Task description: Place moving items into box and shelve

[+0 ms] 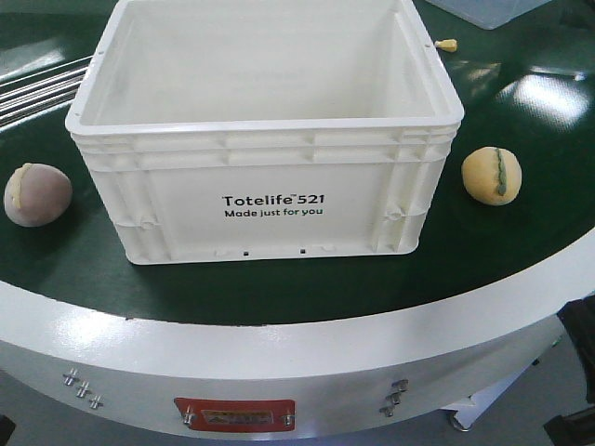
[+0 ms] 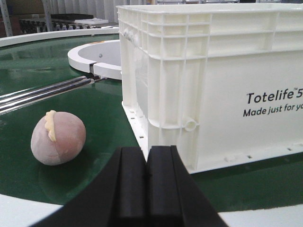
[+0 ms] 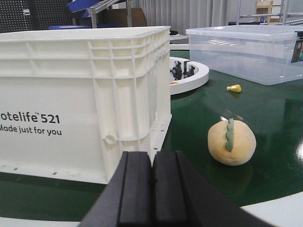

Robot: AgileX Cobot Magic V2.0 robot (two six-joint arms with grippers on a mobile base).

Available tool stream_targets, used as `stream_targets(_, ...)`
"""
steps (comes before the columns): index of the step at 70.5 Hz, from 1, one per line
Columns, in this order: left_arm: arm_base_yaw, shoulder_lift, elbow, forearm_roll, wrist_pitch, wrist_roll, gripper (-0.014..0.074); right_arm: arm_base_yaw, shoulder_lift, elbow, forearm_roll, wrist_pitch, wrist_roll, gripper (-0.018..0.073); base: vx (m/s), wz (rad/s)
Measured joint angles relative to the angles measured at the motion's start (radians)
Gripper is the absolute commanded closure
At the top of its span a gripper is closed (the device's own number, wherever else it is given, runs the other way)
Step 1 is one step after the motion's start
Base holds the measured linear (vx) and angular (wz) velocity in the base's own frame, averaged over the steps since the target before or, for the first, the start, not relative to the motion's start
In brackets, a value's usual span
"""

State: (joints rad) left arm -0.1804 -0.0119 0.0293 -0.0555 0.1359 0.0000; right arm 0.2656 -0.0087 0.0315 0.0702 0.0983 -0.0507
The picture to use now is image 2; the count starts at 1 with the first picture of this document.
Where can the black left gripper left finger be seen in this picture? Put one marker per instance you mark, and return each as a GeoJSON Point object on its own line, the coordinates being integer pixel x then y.
{"type": "Point", "coordinates": [115, 198]}

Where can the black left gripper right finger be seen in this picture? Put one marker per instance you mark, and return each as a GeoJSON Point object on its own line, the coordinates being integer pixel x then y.
{"type": "Point", "coordinates": [174, 199]}

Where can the pink plush ball toy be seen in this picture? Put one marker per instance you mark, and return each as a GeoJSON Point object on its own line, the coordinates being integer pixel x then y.
{"type": "Point", "coordinates": [57, 138]}

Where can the white plastic Totelife crate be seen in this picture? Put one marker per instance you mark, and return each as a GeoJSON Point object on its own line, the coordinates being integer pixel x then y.
{"type": "Point", "coordinates": [222, 82]}

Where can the chrome guide rails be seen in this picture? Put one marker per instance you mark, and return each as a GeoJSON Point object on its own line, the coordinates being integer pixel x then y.
{"type": "Point", "coordinates": [16, 100]}

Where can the white outer conveyor rim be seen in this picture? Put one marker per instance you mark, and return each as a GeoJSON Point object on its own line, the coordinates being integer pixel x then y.
{"type": "Point", "coordinates": [19, 39]}

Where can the white inner ring guard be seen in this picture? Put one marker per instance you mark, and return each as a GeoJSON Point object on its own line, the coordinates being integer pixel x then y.
{"type": "Point", "coordinates": [99, 58]}

